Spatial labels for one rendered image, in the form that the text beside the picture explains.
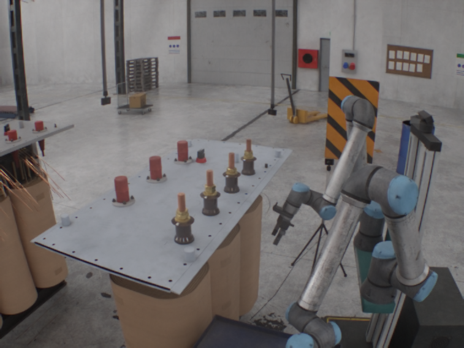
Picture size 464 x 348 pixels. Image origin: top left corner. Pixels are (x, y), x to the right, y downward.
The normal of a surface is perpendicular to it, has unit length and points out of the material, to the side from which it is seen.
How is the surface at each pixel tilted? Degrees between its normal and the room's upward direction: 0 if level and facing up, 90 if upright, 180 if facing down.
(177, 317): 90
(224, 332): 0
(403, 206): 84
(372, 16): 90
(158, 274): 0
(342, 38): 90
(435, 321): 0
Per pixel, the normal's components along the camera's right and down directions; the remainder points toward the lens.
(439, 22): -0.36, 0.34
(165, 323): -0.03, 0.37
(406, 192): 0.44, 0.23
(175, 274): 0.00, -0.93
